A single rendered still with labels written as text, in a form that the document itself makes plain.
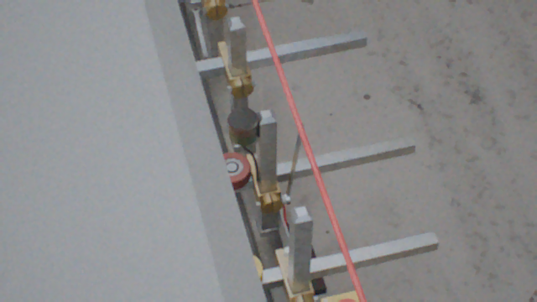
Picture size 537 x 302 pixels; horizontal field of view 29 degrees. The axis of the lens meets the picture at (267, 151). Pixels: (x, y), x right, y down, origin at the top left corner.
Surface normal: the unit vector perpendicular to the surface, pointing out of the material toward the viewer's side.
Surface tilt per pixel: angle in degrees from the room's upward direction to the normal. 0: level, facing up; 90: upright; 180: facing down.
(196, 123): 61
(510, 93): 0
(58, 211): 0
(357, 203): 0
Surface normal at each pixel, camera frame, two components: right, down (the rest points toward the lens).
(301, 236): 0.25, 0.77
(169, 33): 0.84, -0.47
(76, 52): 0.00, -0.60
